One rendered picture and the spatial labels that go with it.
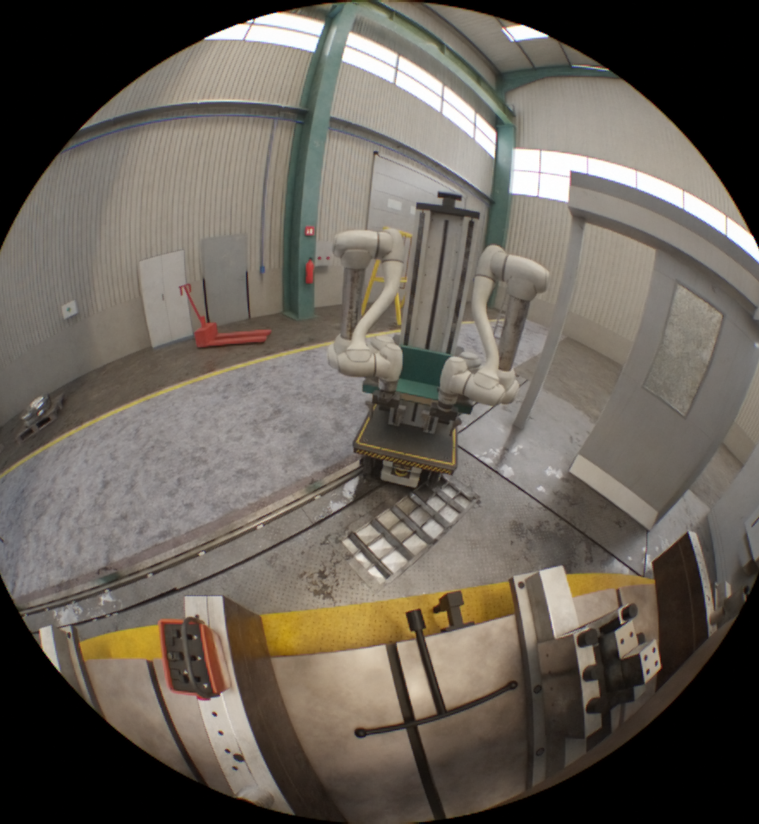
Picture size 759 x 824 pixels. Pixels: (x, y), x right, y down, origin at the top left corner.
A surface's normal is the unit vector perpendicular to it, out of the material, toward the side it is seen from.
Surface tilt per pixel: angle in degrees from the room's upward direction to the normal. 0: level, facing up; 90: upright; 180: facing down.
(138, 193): 90
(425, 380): 90
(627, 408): 90
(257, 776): 0
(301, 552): 0
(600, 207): 90
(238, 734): 0
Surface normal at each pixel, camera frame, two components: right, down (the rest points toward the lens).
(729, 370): -0.75, 0.33
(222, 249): 0.66, 0.48
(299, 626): 0.09, -0.82
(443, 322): -0.24, 0.54
